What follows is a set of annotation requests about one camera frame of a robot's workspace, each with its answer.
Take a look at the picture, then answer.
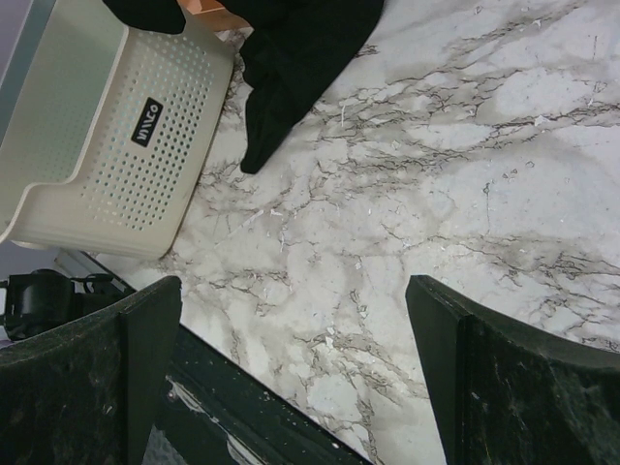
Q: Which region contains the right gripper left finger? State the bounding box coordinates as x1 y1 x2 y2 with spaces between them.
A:
1 276 182 464

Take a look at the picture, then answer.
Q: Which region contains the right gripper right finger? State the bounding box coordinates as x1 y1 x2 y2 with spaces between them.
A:
406 275 619 464

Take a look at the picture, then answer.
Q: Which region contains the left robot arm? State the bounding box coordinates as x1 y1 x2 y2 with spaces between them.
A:
1 269 124 342

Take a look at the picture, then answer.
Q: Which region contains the black t shirt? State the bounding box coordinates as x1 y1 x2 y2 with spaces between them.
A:
101 0 387 174

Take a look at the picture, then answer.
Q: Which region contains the cream plastic laundry basket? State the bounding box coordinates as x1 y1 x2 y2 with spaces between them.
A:
1 1 233 259

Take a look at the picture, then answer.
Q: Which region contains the orange plastic file organizer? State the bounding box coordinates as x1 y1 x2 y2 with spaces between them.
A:
178 0 249 32

